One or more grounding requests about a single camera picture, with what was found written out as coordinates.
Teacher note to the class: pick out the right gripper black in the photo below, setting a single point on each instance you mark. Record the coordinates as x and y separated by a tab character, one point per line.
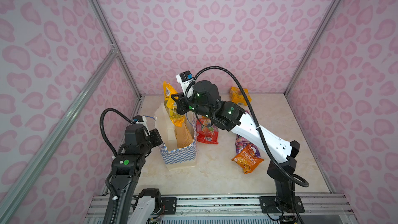
181	102

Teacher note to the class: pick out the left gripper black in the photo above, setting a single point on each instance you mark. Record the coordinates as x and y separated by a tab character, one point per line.
153	133

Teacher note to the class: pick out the blue checkered paper bag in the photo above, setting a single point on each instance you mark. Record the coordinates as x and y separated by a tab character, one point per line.
173	157

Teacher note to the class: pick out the tan kraft snack pouch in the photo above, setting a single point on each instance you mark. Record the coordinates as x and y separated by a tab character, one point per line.
183	136

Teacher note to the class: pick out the yellow mango snack bag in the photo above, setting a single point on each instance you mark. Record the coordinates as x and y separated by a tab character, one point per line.
170	105

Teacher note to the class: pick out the purple Fox's candy bag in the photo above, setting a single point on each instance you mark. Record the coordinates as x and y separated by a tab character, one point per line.
241	143

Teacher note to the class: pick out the orange corn chips bag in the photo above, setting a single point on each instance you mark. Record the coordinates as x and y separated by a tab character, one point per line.
247	160

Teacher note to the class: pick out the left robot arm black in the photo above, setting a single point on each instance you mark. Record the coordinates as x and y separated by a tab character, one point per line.
126	171

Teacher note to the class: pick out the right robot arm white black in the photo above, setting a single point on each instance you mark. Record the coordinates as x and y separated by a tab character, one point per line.
233	118

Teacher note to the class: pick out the red fruit snack bag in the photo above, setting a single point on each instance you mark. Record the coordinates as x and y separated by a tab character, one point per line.
206	132

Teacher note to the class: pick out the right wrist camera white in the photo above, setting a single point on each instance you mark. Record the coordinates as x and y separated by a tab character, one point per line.
184	79

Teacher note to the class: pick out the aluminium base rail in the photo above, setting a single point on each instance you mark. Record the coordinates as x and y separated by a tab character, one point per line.
314	208

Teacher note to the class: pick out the aluminium diagonal frame bar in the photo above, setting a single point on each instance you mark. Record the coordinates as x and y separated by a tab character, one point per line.
31	173

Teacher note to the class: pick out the aluminium frame rail left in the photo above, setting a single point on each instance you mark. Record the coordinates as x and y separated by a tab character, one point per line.
100	15

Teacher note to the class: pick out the aluminium frame post right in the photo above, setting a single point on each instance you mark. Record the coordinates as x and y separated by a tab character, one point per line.
325	21

